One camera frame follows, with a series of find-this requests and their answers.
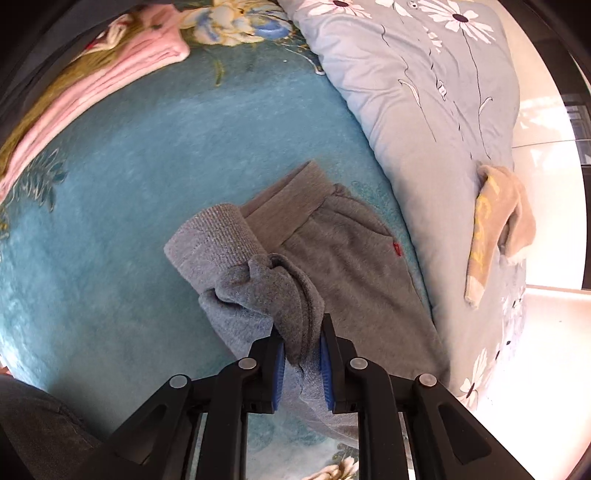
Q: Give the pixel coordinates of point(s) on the teal floral blanket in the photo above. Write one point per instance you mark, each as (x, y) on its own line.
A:
(138, 184)

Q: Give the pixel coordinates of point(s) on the beige sweater yellow print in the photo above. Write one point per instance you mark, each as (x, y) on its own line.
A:
(485, 230)

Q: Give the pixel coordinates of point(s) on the blue floral quilt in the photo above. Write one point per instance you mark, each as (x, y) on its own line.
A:
(415, 115)

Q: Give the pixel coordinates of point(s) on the grey pants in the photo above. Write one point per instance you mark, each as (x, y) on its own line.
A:
(346, 277)

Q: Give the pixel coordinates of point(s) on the person's dark clothing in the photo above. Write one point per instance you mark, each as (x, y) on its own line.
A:
(37, 429)

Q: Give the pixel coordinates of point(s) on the pink printed cloth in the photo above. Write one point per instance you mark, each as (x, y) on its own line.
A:
(129, 60)

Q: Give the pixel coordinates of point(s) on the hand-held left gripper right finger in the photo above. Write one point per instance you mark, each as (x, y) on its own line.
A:
(325, 369)

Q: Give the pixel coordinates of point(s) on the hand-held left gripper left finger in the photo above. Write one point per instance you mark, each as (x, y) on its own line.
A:
(277, 369)

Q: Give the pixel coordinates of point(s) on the glossy white black wardrobe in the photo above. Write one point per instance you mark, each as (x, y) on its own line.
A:
(545, 207)

